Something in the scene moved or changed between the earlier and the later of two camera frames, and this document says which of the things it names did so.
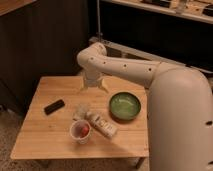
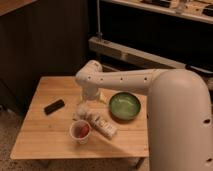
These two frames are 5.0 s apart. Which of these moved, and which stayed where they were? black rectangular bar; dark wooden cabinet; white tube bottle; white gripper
Moved: white gripper
Stayed: black rectangular bar; white tube bottle; dark wooden cabinet
